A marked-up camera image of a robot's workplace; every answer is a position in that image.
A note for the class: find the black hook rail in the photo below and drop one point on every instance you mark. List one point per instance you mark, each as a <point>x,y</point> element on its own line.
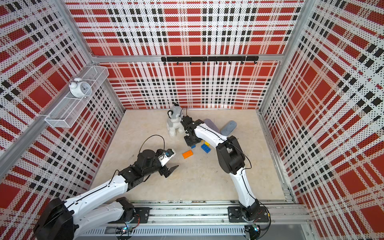
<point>211,59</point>

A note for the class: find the long blue lego brick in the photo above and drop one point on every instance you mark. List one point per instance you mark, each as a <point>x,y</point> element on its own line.
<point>205,148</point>

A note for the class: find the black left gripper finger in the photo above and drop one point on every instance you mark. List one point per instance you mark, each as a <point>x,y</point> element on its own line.
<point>169,152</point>
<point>171,170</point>

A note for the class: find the grey white husky plush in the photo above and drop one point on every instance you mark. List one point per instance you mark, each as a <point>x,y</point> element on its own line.
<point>175,116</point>

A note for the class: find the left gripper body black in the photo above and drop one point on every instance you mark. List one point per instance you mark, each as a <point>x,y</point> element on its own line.
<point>163,170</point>

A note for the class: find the long orange lego brick front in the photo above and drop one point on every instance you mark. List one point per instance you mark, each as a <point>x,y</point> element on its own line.
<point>187,154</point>

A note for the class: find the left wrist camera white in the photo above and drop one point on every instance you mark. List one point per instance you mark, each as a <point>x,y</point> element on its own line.
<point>164,159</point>

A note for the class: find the blue grey oval case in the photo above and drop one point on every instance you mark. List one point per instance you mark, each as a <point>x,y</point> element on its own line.
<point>228,128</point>

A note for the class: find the purple grey oval case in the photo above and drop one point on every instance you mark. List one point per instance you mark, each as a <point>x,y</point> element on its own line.
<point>211,125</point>

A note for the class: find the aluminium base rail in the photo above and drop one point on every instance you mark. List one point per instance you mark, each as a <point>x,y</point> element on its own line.
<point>209,219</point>

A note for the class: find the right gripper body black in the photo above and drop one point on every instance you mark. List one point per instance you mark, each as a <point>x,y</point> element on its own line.
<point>191,141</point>

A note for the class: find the white wire mesh shelf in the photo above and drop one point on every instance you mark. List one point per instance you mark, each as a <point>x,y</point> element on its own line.
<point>69,108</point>

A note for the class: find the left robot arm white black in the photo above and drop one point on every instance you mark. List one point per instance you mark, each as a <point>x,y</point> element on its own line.
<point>70,218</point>

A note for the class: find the white alarm clock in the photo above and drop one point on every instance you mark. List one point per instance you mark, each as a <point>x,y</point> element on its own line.
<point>79,88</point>

